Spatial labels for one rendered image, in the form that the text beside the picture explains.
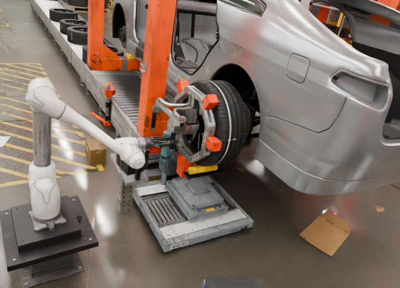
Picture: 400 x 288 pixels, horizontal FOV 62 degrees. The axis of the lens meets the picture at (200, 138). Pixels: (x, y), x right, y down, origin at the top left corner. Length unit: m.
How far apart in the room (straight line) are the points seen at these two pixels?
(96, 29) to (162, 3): 2.02
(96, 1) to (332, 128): 3.32
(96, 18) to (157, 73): 1.93
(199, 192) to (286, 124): 1.04
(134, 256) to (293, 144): 1.37
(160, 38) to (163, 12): 0.19
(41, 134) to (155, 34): 1.12
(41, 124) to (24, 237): 0.66
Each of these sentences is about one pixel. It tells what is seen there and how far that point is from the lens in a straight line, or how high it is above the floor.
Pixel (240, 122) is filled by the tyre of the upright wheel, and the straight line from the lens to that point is 2.39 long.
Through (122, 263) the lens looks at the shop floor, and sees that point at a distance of 2.55.
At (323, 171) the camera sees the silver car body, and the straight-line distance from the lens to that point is 2.14.
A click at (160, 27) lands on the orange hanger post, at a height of 1.47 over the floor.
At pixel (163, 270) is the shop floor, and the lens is 2.53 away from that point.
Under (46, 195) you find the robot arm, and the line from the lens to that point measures 2.17.
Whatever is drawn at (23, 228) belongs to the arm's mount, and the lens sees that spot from 2.33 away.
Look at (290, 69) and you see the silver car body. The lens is 2.19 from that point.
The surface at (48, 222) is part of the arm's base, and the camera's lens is 2.28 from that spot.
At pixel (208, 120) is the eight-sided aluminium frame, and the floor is 1.00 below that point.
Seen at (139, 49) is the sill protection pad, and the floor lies 0.91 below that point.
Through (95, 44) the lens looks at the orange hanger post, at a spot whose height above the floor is 0.86.
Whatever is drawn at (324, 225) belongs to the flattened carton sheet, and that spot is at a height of 0.01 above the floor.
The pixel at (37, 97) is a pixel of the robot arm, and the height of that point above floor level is 1.19.
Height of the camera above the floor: 1.89
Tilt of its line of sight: 26 degrees down
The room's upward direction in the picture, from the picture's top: 10 degrees clockwise
